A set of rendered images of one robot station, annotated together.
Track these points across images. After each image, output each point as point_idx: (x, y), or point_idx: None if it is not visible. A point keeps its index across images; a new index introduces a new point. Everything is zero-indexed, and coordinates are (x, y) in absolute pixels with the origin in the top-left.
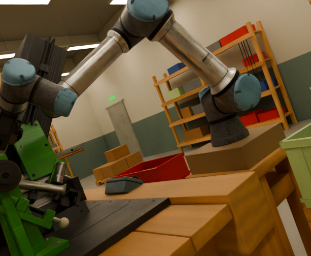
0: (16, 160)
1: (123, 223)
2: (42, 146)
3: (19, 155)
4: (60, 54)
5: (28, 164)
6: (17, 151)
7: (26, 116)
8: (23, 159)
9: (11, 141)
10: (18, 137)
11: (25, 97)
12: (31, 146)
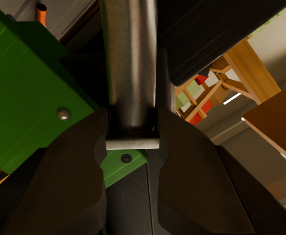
0: (76, 56)
1: None
2: None
3: (53, 69)
4: None
5: None
6: (70, 89)
7: (107, 211)
8: (26, 57)
9: (83, 133)
10: (5, 202)
11: None
12: (31, 125)
